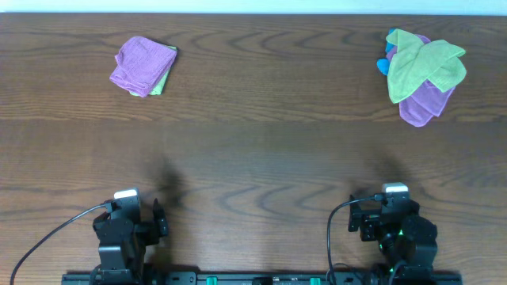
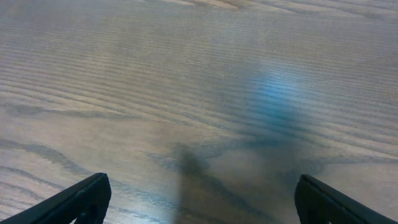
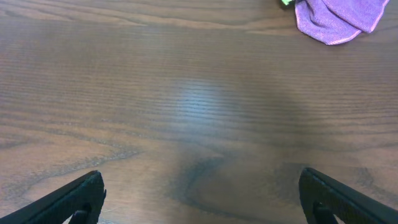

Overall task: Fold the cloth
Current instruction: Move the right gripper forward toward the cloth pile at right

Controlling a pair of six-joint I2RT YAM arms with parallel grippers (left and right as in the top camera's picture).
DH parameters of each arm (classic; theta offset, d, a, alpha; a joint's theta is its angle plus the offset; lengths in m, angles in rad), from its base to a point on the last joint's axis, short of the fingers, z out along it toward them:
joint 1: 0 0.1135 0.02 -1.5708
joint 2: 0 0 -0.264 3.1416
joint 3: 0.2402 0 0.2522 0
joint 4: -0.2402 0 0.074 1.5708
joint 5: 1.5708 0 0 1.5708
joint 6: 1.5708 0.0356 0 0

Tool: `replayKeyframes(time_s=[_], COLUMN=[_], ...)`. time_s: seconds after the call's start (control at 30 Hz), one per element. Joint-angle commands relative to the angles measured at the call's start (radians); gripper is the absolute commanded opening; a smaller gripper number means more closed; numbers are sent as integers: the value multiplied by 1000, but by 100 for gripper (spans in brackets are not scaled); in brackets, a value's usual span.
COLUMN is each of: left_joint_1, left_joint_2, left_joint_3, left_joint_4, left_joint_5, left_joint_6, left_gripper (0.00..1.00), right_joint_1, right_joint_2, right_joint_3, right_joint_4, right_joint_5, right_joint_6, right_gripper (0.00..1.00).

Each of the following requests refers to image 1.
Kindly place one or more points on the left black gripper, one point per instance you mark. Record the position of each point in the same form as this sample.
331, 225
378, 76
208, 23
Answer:
146, 227

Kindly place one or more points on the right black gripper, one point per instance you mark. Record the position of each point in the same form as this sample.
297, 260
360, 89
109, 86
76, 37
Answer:
369, 219

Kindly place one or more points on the green microfiber cloth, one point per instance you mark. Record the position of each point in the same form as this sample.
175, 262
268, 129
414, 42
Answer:
416, 62

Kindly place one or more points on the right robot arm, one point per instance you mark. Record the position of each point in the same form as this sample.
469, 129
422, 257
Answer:
406, 240

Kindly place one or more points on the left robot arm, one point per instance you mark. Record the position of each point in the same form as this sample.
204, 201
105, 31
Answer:
119, 264

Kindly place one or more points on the crumpled purple cloth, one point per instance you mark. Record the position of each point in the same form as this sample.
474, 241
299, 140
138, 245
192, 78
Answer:
424, 104

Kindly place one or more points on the blue cloth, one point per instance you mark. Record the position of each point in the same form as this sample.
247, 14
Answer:
384, 63

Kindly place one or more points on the folded purple cloth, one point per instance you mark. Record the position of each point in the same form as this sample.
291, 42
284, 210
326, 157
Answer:
140, 64

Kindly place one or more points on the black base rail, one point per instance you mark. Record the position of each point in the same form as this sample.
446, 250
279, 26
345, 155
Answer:
345, 278

